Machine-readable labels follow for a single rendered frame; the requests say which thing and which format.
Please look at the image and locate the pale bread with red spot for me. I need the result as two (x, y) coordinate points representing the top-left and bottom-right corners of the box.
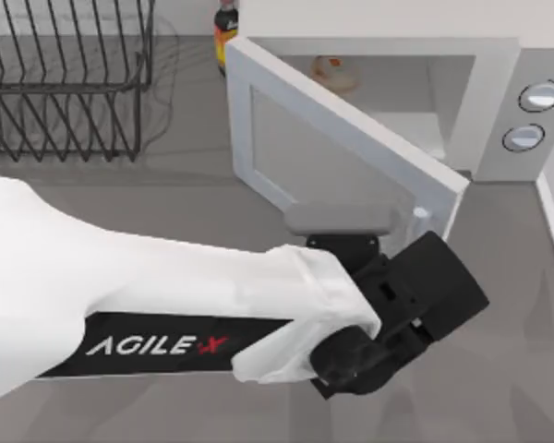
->
(309, 54), (364, 91)

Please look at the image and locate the dark bottle with orange label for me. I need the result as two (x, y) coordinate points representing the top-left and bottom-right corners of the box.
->
(212, 0), (242, 80)

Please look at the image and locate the small microwave knob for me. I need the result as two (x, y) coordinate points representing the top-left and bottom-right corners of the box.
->
(501, 123), (548, 153)

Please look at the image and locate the pale microwave door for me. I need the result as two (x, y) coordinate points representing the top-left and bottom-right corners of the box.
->
(223, 36), (471, 246)

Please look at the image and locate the black wire dish rack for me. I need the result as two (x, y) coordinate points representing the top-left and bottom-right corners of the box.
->
(0, 0), (158, 164)

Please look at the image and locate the large microwave knob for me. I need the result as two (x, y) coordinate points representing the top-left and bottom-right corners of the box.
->
(517, 78), (554, 113)

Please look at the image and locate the pale microwave oven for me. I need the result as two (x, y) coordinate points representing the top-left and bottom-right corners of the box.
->
(230, 35), (554, 184)

